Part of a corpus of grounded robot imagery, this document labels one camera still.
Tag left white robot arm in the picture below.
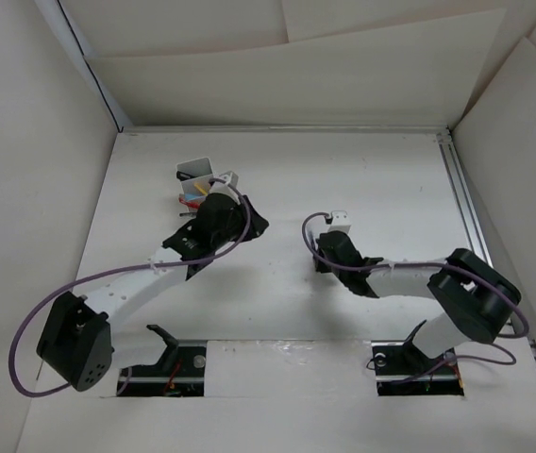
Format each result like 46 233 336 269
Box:
37 193 269 392

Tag black green highlighter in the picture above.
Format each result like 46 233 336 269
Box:
176 171 195 181

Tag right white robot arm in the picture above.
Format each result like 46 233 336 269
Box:
312 231 521 372

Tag aluminium rail right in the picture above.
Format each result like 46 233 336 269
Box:
436 128 494 266

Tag purple cable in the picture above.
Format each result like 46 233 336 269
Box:
301 211 531 383
8 177 253 398

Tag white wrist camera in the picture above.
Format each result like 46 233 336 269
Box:
211 171 239 193
327 210 351 234

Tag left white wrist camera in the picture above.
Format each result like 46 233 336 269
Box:
211 171 239 193

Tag yellow utility knife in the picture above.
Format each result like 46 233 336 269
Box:
193 182 209 196

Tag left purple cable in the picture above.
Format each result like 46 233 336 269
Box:
8 177 253 398

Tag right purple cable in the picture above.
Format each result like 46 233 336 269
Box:
301 211 531 383

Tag clear red pen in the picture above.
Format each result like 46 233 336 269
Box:
178 198 200 210

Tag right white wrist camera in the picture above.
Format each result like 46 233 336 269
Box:
327 210 351 234

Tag white three-compartment organizer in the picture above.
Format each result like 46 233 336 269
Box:
176 157 214 211

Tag light blue mechanical pencil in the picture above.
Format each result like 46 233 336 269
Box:
183 193 205 200

